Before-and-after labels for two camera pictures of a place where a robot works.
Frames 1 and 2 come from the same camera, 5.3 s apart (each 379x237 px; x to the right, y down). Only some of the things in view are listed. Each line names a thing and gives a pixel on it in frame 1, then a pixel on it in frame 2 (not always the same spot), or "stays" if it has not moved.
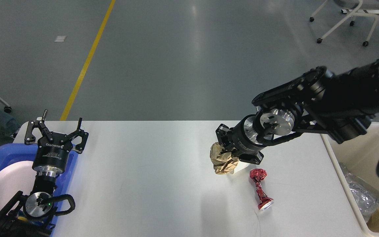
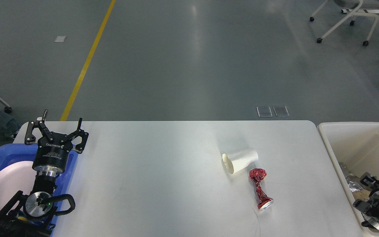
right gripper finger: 224,136 to 365,207
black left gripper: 51,156 stays
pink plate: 4,183 stays
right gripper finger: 255,157 to 368,179
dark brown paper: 223,163 to 364,194
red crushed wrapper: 257,174 stays
